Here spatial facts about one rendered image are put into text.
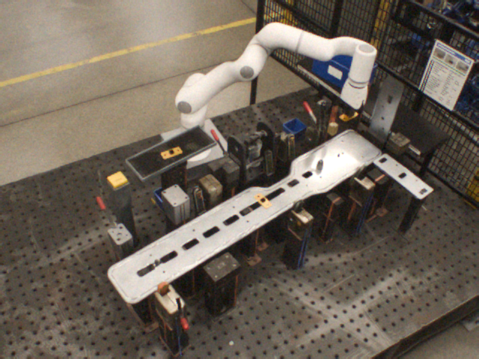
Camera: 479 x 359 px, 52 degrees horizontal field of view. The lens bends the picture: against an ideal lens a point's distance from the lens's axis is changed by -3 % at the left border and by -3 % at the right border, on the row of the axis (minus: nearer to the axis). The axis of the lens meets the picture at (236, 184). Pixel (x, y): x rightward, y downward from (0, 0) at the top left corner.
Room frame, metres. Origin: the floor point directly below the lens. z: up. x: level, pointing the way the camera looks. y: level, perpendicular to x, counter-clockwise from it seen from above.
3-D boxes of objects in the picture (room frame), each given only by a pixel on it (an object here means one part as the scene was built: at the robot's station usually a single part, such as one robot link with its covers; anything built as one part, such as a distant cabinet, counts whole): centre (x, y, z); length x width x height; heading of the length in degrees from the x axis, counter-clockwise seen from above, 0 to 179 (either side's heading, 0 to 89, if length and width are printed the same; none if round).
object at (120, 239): (1.14, 0.44, 0.88); 0.11 x 0.10 x 0.36; 41
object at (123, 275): (1.39, -0.10, 1.00); 1.38 x 0.22 x 0.02; 131
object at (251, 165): (1.62, -0.06, 0.94); 0.18 x 0.13 x 0.49; 131
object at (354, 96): (1.71, -0.46, 1.38); 0.10 x 0.07 x 0.11; 41
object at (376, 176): (1.62, -0.65, 0.84); 0.11 x 0.10 x 0.28; 41
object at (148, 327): (0.99, 0.36, 0.84); 0.18 x 0.06 x 0.29; 41
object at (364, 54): (1.71, -0.47, 1.53); 0.09 x 0.08 x 0.13; 165
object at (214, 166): (1.50, 0.10, 0.90); 0.05 x 0.05 x 0.40; 41
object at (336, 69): (2.30, -0.53, 1.09); 0.30 x 0.17 x 0.13; 48
